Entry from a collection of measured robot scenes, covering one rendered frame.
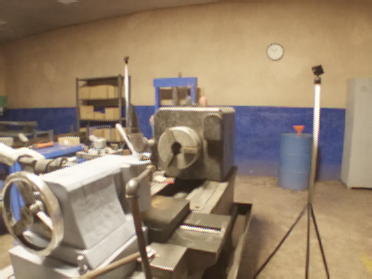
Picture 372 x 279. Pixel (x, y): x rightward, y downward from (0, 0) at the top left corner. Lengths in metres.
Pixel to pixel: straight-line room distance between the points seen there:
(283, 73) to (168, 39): 2.39
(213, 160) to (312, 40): 3.82
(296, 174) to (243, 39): 2.64
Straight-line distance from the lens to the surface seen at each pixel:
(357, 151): 4.70
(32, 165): 1.11
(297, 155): 4.29
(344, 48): 5.22
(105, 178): 0.81
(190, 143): 1.53
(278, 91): 4.95
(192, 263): 0.95
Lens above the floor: 1.35
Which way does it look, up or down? 8 degrees down
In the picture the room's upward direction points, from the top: straight up
